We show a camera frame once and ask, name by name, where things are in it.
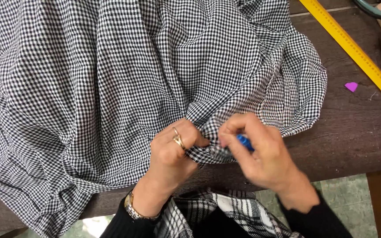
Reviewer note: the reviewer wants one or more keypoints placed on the person's left hand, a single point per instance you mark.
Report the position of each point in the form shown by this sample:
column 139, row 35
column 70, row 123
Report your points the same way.
column 167, row 162

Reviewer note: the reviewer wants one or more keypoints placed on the person's right hand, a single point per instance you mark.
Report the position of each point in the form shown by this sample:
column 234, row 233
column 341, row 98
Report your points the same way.
column 266, row 158

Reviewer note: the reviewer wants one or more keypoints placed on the person's left fingers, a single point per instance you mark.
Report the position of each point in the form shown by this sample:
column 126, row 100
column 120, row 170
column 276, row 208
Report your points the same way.
column 190, row 135

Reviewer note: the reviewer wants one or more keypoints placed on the blue seam ripper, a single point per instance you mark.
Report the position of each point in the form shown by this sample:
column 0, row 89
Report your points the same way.
column 245, row 142

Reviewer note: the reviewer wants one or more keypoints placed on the black white checked fabric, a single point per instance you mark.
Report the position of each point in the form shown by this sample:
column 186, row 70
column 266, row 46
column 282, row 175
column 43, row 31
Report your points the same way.
column 127, row 82

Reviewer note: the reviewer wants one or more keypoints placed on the black white plaid shirt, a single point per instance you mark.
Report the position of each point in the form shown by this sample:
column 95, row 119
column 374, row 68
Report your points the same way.
column 223, row 215

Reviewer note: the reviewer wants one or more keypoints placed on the gold silver wristwatch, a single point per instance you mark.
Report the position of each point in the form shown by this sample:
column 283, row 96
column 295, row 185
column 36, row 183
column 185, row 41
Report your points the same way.
column 132, row 207

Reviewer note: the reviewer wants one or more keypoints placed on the purple tailor chalk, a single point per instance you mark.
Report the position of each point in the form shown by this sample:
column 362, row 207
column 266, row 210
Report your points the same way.
column 351, row 86

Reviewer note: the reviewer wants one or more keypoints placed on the yellow measuring ruler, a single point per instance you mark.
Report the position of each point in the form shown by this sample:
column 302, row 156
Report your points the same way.
column 356, row 49

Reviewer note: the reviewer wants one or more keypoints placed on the dark green curved object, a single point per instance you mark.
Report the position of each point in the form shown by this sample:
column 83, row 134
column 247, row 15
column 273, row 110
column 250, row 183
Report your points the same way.
column 375, row 10

